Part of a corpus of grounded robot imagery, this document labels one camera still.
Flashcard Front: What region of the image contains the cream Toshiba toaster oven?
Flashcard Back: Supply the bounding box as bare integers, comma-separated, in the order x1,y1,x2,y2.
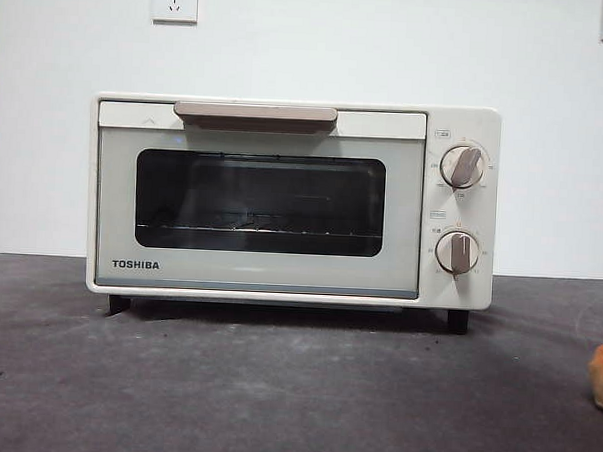
80,90,503,337

